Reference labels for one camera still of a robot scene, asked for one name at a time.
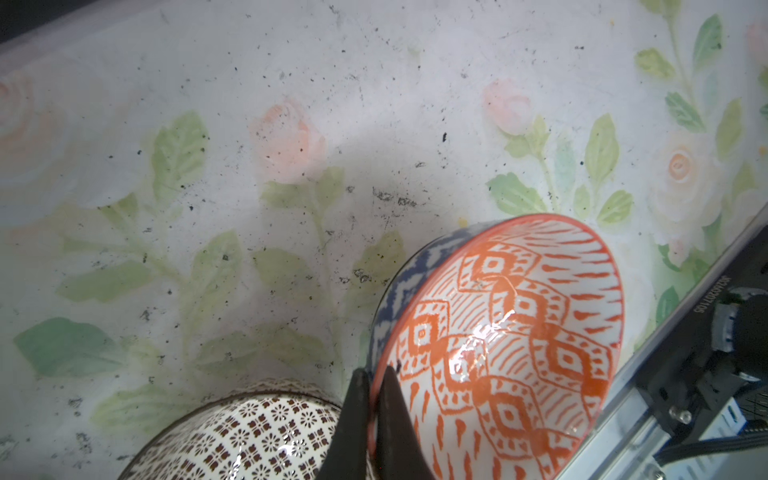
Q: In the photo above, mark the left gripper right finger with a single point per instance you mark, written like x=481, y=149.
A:
x=398, y=455

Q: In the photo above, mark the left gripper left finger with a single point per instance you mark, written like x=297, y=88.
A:
x=347, y=455

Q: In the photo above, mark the orange red patterned bowl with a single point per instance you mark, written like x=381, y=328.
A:
x=505, y=337

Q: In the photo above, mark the brown patterned bowl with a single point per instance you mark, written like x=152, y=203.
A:
x=275, y=429

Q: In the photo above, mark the aluminium front rail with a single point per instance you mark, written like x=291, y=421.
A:
x=627, y=435

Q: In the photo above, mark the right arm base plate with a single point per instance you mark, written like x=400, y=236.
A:
x=713, y=353

